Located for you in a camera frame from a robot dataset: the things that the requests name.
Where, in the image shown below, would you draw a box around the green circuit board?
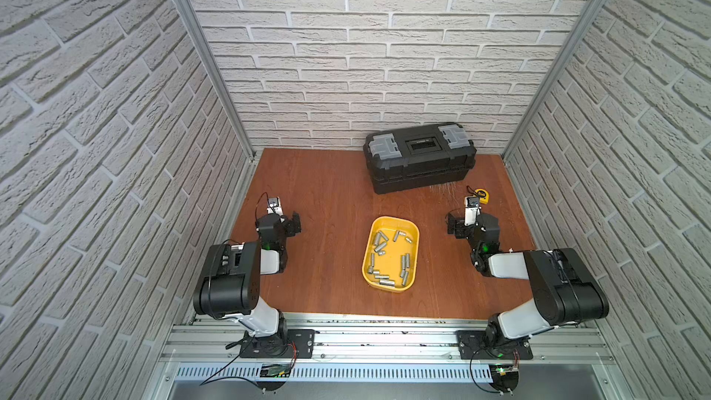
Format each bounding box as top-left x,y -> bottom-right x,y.
492,365 -> 520,380
259,364 -> 292,379

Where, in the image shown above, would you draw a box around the yellow plastic tray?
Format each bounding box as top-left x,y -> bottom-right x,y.
362,216 -> 420,294

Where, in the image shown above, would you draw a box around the black plastic toolbox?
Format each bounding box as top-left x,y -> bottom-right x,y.
363,122 -> 477,194

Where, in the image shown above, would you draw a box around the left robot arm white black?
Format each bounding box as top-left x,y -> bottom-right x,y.
193,212 -> 302,357

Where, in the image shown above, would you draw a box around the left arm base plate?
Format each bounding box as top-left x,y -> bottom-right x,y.
239,329 -> 316,359

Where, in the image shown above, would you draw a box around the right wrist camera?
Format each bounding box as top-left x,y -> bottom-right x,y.
464,196 -> 481,226

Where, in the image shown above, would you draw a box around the aluminium rail frame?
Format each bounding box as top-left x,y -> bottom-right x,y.
143,313 -> 632,399

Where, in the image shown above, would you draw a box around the yellow tape measure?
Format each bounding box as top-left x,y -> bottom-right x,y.
467,186 -> 490,205

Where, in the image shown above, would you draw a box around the silver sockets in tray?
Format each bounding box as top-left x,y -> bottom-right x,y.
363,229 -> 417,293

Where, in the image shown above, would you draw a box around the left green circuit board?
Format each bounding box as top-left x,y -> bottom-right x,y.
259,364 -> 292,379

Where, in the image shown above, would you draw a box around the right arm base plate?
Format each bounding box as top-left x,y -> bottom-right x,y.
455,330 -> 533,360

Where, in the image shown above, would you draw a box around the right green circuit board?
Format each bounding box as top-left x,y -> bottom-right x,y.
492,365 -> 520,380

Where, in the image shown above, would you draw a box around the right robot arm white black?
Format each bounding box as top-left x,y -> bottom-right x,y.
446,213 -> 609,360

